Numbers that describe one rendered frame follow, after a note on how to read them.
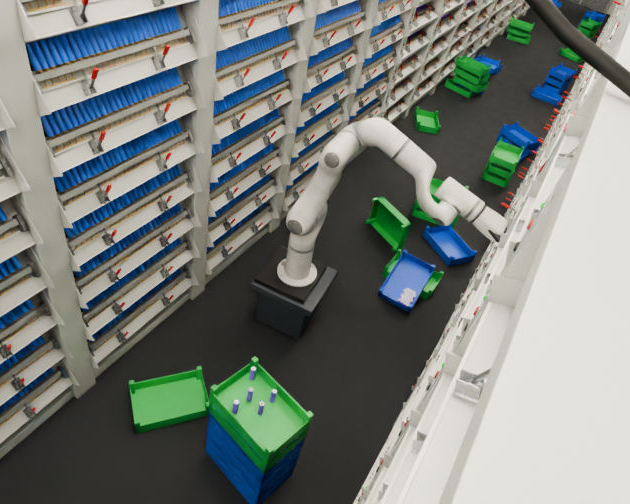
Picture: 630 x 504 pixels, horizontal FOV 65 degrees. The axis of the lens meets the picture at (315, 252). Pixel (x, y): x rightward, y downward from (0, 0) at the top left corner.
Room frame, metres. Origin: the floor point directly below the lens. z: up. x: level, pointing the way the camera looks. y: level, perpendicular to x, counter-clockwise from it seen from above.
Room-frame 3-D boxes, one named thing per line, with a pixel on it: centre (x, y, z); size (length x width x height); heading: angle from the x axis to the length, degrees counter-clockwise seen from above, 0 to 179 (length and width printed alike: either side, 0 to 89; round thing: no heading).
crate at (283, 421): (0.89, 0.05, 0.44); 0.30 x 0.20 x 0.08; 55
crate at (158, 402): (1.05, 0.44, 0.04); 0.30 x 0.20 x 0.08; 121
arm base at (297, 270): (1.69, 0.06, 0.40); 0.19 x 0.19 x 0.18
